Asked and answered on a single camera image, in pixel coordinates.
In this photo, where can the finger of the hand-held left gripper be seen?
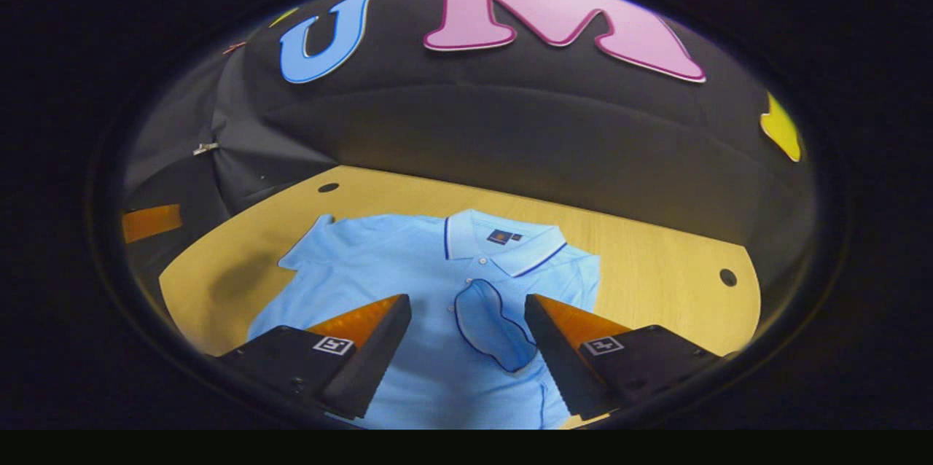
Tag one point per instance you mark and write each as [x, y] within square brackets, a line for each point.
[151, 223]

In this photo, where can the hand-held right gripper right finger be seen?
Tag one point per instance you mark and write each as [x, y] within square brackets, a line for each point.
[557, 359]

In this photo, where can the small orange clip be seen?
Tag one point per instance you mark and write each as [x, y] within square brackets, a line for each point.
[233, 47]

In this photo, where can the light blue T-shirt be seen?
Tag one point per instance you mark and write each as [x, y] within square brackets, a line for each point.
[408, 261]

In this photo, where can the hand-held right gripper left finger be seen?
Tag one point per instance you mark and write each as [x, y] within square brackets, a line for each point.
[372, 366]

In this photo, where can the silver metal clip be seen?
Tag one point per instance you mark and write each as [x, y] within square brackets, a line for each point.
[205, 149]

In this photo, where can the black backdrop cloth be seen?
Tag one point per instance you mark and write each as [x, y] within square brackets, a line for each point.
[510, 122]

